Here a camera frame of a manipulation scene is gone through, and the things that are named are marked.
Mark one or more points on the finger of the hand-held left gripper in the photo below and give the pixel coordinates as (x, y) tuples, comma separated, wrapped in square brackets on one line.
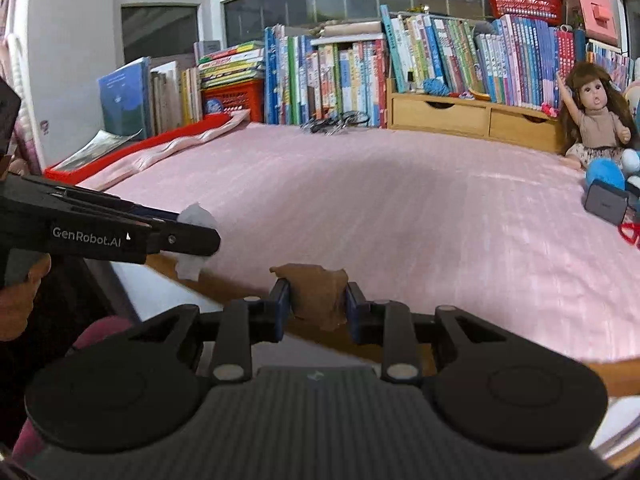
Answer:
[(190, 240), (130, 207)]

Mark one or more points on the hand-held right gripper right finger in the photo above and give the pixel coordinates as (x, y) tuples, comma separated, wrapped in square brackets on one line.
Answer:
[(356, 315)]

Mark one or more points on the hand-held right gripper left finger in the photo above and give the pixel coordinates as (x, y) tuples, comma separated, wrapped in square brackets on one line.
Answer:
[(281, 310)]

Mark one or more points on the white tissue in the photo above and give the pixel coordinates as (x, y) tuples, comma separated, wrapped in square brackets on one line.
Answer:
[(197, 217)]

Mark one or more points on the brown tissue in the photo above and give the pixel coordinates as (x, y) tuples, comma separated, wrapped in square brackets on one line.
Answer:
[(317, 295)]

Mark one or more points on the person's left hand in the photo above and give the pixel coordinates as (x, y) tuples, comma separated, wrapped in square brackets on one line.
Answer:
[(15, 310)]

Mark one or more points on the pink folded blanket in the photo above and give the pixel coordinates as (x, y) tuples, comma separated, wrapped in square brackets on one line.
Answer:
[(165, 155)]

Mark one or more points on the glossy magazine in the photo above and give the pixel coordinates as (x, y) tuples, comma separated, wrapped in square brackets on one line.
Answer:
[(95, 152)]

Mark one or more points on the row of pale books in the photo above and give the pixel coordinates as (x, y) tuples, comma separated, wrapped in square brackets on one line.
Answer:
[(125, 95)]

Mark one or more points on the red tray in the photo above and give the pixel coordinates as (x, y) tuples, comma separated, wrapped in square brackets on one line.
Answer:
[(215, 120)]

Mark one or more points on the red plastic crate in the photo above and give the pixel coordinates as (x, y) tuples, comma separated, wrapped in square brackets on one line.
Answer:
[(235, 102)]

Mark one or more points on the stack of flat books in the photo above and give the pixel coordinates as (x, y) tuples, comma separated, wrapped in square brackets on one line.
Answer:
[(230, 62)]

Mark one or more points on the black toy bicycle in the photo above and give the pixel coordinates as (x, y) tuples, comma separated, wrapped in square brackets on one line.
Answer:
[(350, 119)]

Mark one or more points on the row of tall picture books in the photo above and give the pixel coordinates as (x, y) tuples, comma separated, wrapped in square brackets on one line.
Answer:
[(325, 80)]

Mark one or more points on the wooden drawer organizer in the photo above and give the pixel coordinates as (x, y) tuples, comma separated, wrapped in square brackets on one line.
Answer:
[(465, 115)]

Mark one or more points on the blue yarn ball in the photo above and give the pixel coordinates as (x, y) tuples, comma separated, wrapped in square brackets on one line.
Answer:
[(436, 87)]

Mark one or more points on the orange curved toy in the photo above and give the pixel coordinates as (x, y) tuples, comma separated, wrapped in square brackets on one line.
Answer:
[(477, 95)]

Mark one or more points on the beige paper roll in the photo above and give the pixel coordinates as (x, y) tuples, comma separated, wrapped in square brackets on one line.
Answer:
[(345, 30)]

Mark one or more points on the grey box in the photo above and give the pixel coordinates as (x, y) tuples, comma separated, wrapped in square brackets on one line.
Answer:
[(605, 205)]

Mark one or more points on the pink hair clip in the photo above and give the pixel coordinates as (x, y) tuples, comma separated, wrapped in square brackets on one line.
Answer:
[(548, 109)]

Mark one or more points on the book row on wooden organizer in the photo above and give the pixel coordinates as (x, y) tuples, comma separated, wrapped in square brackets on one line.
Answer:
[(475, 55)]

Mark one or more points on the blue plush toy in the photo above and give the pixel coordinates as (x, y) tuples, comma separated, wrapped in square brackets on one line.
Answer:
[(607, 172)]

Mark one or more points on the long-haired doll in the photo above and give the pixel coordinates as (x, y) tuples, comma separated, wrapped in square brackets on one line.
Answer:
[(597, 125)]

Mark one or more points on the red plastic basket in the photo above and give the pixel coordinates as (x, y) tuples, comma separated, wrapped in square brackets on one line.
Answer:
[(525, 5)]

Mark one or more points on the white rabbit plush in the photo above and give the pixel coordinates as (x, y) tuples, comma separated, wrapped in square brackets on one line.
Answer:
[(634, 95)]

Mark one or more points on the row of small books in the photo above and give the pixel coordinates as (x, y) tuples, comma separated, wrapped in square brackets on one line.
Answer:
[(607, 65)]

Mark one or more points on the pink storage box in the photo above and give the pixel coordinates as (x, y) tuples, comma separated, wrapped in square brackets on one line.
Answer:
[(592, 5)]

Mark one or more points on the wooden bed frame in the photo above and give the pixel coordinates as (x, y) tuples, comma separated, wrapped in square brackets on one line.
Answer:
[(620, 377)]

